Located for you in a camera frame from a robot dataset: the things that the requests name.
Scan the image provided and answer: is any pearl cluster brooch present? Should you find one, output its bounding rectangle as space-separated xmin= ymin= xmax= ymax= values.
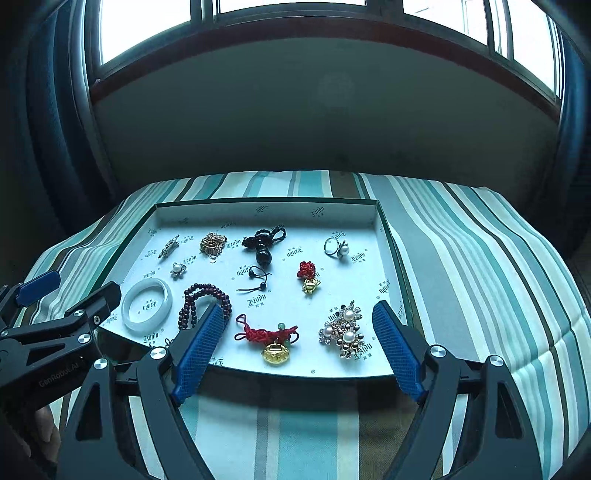
xmin=318 ymin=300 xmax=365 ymax=359

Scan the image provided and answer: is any dark red bead bracelet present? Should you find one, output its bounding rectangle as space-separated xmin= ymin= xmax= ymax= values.
xmin=176 ymin=282 xmax=302 ymax=368

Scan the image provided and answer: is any silver rhinestone hair clip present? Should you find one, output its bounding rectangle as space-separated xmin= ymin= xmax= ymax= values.
xmin=158 ymin=235 xmax=179 ymax=259

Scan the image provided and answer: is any pearl flower brooch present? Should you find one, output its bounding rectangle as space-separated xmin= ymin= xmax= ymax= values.
xmin=170 ymin=262 xmax=186 ymax=279

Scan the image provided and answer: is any gold coin chain necklace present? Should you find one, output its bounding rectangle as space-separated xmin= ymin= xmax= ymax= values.
xmin=199 ymin=231 xmax=229 ymax=263

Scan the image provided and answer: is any window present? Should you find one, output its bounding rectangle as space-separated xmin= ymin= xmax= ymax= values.
xmin=83 ymin=1 xmax=565 ymax=110

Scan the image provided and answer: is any striped teal tablecloth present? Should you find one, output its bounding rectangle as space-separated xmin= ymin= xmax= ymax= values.
xmin=18 ymin=171 xmax=590 ymax=479

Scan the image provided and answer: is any operator hand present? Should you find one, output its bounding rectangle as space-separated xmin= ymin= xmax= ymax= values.
xmin=34 ymin=406 xmax=61 ymax=463

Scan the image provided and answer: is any dark green jewelry box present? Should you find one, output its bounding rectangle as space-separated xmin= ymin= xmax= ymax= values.
xmin=103 ymin=198 xmax=408 ymax=379

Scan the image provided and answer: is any blue curtain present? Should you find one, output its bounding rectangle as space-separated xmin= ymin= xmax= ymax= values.
xmin=26 ymin=1 xmax=112 ymax=236

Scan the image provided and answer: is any red knot gold charm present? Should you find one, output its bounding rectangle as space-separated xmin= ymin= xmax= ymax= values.
xmin=297 ymin=261 xmax=321 ymax=295

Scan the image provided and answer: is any pale jade bangle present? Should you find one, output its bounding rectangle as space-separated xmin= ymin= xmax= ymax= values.
xmin=121 ymin=278 xmax=172 ymax=335

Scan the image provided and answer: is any black cord bead pendant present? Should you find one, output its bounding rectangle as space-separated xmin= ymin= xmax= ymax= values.
xmin=238 ymin=226 xmax=287 ymax=294

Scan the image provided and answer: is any silver pearl ring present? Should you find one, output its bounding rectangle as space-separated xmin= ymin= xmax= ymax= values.
xmin=322 ymin=236 xmax=351 ymax=260

